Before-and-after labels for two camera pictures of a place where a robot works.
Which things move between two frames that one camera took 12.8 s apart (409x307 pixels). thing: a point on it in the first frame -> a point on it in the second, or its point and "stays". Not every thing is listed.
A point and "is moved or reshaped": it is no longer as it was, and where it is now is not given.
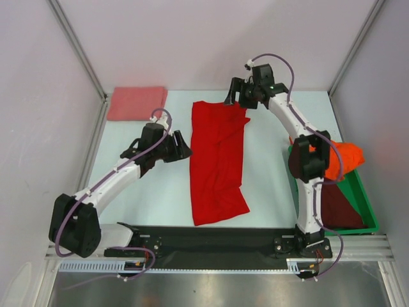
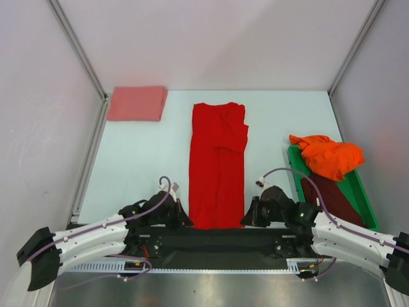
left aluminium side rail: [91, 147] stays
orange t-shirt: [344, 156] stays
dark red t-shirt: [337, 211] stays
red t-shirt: [217, 161] is moved or reshaped
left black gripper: [182, 149] -> [181, 218]
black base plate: [218, 247] stays
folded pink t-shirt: [135, 103] stays
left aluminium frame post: [71, 36] stays
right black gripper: [240, 90] -> [257, 213]
